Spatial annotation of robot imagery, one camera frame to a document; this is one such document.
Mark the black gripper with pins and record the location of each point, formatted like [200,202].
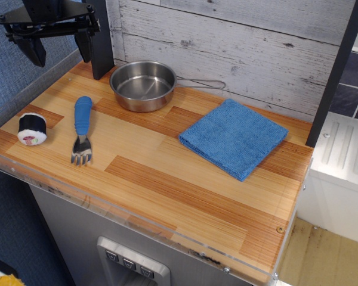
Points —
[44,19]

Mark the blue cloth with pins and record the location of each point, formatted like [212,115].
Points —
[234,138]

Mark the toy sushi roll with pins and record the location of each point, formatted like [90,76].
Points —
[32,129]

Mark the stainless steel pot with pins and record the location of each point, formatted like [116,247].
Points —
[146,86]

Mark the silver dispenser button panel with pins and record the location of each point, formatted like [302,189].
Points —
[124,266]

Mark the clear acrylic table edge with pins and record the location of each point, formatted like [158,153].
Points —
[178,198]

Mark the yellow black object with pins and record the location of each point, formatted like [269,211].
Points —
[10,280]

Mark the white toy sink unit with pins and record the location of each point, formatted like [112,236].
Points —
[330,195]

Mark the dark left upright post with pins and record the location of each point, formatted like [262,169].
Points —
[102,55]

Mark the dark upright post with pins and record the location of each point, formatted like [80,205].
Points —
[102,55]
[342,57]

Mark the blue handled fork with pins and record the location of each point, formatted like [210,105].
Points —
[82,151]

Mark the dark right upright post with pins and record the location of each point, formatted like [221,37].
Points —
[342,57]

